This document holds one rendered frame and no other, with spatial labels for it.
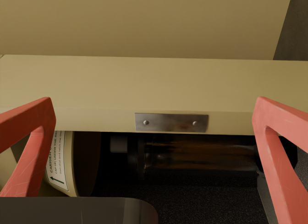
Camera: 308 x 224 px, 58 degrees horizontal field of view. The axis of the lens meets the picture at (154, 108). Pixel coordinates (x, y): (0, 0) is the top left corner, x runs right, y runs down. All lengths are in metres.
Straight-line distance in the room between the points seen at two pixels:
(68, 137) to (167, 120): 0.14
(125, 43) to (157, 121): 0.45
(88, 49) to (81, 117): 0.46
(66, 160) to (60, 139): 0.03
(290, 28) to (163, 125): 0.45
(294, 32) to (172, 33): 0.26
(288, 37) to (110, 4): 0.39
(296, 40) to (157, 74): 0.38
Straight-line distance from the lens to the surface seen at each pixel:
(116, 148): 0.43
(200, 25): 0.69
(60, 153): 0.37
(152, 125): 0.27
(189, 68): 0.34
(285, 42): 0.68
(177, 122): 0.27
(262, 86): 0.32
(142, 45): 0.70
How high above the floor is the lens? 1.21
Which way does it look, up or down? 1 degrees up
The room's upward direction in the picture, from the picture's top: 89 degrees counter-clockwise
